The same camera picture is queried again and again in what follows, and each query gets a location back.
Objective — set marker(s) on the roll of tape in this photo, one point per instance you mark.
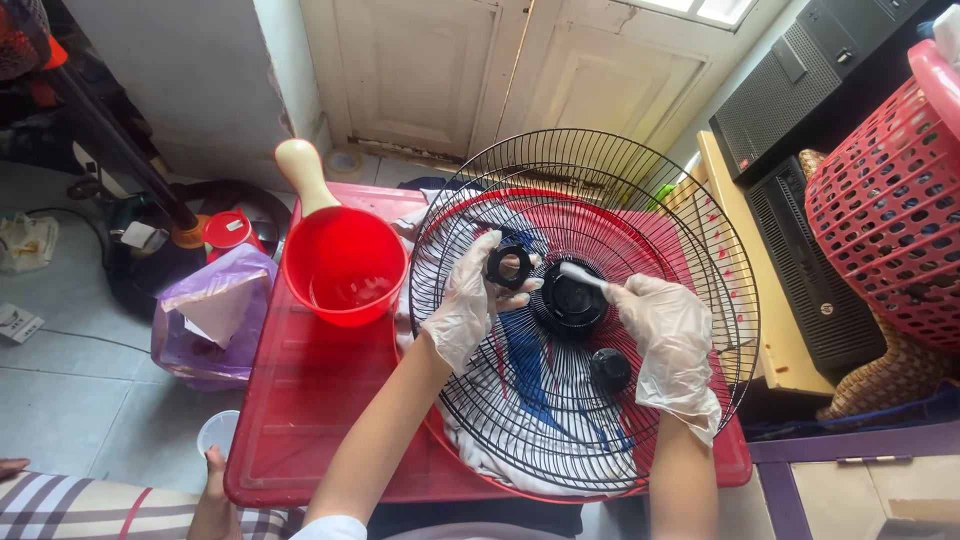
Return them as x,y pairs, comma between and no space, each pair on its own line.
343,161

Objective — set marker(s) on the red round basin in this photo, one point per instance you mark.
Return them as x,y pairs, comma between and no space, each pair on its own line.
570,498

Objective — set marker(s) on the red plastic laundry basket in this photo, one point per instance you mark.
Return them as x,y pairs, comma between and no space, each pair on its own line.
885,217

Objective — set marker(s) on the red lidded container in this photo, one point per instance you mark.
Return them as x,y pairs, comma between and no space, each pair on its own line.
226,231

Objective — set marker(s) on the black mesh with orange part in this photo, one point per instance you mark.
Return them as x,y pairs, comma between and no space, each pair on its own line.
22,34

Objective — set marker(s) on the person's white sleeve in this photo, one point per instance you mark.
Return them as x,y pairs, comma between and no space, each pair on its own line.
330,529

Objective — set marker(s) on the clear plastic cup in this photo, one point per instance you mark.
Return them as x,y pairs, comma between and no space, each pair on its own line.
217,433

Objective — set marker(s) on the purple plastic bag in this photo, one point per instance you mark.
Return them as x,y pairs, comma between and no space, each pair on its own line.
217,322

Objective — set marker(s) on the black fan stand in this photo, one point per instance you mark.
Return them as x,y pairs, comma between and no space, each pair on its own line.
127,157

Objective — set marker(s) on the person's right hand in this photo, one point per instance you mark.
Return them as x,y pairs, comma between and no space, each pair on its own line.
671,345

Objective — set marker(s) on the white cleaning brush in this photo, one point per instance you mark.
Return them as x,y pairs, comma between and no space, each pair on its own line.
581,274

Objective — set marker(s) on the cream wooden board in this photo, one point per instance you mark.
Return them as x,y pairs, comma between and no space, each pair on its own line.
757,300

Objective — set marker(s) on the red plastic table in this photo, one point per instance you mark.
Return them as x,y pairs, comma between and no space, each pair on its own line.
315,405

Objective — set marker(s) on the person's right fingers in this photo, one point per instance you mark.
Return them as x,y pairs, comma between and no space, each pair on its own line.
626,294

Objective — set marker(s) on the purple framed cabinet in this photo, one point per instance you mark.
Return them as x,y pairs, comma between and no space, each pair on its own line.
855,487

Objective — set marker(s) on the white plastic bag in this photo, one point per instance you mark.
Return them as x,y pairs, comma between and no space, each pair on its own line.
26,241

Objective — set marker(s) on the cream wooden door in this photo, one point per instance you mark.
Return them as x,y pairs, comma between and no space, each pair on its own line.
480,75

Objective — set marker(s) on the black round knob cap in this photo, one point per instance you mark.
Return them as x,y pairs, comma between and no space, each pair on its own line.
610,370

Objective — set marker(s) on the person's left hand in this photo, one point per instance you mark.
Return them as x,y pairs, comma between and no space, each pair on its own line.
461,315

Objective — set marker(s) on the black computer tower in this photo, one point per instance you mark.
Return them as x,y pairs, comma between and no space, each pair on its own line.
814,277
810,82

